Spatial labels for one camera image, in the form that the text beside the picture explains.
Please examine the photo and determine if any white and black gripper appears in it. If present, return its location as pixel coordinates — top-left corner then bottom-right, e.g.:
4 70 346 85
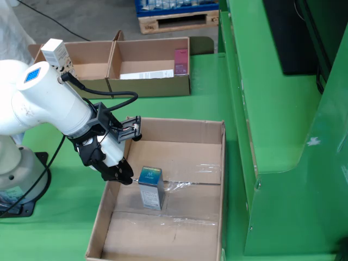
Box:
66 132 134 186

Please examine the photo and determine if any blue cosmetic product box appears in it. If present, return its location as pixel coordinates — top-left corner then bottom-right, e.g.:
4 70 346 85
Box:
138 165 166 212

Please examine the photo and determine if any large cardboard tray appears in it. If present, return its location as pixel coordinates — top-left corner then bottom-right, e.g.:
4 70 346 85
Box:
85 116 227 261

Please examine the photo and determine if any divided cardboard box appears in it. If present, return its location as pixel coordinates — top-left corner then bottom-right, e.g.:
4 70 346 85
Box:
28 29 215 99

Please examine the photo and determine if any flat white box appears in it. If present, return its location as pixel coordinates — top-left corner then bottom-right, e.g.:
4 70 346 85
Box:
120 69 175 80

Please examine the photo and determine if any small maroon box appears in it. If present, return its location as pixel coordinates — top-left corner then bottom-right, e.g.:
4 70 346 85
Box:
173 48 189 76

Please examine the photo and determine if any cow print white carton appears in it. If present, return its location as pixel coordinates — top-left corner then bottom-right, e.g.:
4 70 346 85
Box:
40 38 79 81

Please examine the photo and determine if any wooden pallet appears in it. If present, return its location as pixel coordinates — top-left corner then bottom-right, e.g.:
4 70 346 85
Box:
138 10 220 35

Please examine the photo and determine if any black flat panel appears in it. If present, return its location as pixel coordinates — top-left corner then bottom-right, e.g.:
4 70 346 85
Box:
262 0 331 76

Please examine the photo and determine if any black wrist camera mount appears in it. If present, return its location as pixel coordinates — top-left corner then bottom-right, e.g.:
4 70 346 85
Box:
89 102 142 144

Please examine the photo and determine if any short black arm cable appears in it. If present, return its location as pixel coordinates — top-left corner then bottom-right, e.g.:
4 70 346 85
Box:
60 72 139 114

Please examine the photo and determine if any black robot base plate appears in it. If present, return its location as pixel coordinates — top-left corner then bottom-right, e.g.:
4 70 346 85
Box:
0 152 52 218

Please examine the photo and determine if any black floor cable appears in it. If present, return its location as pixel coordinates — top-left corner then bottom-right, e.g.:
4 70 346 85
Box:
16 0 91 42

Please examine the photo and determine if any blue wire mesh crate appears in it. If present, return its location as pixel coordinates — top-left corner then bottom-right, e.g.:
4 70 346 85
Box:
134 0 220 17

